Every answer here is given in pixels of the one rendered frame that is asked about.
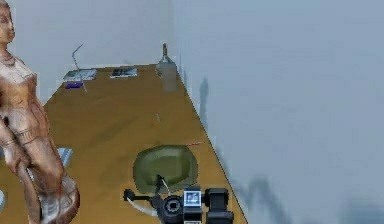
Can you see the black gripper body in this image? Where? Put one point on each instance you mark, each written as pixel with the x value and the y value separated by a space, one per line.
pixel 172 206

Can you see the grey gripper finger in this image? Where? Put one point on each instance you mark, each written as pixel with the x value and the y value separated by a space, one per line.
pixel 141 209
pixel 138 197

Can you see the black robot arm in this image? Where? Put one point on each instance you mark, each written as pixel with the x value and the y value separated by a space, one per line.
pixel 217 203

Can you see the green bowl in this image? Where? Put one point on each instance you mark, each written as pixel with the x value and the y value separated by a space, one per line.
pixel 166 165

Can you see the thin red pencil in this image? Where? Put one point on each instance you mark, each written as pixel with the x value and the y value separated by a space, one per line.
pixel 194 144

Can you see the brown wooden table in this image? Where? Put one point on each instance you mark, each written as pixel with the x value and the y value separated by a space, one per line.
pixel 110 133

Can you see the pale blue flat object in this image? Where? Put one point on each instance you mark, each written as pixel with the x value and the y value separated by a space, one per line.
pixel 66 156

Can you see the grey glass bottle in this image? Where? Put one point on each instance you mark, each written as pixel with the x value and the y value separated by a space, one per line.
pixel 166 71

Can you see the small blue flat box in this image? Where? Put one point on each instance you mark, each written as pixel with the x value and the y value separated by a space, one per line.
pixel 74 85

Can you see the brown wooden figure statue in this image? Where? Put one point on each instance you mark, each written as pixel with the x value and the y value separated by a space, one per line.
pixel 25 126

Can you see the thin grey bent rod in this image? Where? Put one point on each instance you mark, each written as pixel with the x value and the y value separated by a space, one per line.
pixel 78 68

